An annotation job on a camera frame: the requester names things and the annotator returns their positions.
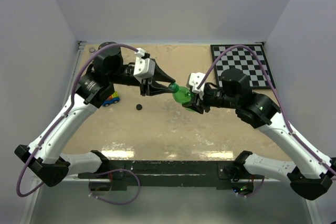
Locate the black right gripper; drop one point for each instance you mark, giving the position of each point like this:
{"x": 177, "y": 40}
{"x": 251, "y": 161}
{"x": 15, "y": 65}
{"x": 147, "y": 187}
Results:
{"x": 199, "y": 100}

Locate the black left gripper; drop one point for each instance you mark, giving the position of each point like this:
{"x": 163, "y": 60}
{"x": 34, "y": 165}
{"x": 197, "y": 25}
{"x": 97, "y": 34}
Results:
{"x": 153, "y": 87}

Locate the green bottle cap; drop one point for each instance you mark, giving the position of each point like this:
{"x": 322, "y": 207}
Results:
{"x": 173, "y": 87}

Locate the green plastic bottle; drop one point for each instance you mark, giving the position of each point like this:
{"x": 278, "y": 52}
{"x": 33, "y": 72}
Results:
{"x": 182, "y": 95}

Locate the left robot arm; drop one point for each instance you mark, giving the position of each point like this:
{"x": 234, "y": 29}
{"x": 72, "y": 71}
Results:
{"x": 111, "y": 64}

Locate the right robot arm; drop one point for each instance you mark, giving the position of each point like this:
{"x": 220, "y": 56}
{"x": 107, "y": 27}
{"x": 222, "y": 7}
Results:
{"x": 309, "y": 173}

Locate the colourful toy car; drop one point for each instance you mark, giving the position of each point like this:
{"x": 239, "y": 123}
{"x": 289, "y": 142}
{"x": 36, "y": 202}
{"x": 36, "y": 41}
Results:
{"x": 112, "y": 99}

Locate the black white chessboard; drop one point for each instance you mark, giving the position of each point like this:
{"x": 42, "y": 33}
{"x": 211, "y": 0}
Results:
{"x": 242, "y": 59}

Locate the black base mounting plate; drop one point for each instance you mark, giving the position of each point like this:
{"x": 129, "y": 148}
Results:
{"x": 218, "y": 174}

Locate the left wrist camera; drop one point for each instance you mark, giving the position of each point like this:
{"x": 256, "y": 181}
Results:
{"x": 144, "y": 66}

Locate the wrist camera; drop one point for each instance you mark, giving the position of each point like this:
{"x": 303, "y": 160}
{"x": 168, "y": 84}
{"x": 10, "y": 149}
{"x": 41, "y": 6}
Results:
{"x": 144, "y": 66}
{"x": 194, "y": 82}

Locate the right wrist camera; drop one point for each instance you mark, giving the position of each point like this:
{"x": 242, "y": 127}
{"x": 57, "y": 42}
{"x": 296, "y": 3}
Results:
{"x": 194, "y": 82}

